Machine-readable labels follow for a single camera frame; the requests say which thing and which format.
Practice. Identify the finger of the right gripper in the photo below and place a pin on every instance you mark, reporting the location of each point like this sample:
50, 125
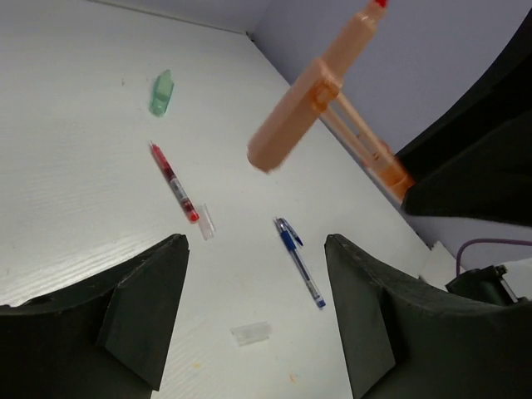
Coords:
475, 161

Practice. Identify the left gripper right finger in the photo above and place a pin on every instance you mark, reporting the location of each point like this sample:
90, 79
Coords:
403, 338

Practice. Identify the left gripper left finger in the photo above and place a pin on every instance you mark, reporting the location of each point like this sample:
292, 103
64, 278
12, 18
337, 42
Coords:
107, 336

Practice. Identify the blue ballpoint pen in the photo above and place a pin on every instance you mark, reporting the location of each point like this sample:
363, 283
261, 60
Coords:
292, 242

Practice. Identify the red gel pen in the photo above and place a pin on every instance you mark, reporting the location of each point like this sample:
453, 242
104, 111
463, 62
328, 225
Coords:
174, 183

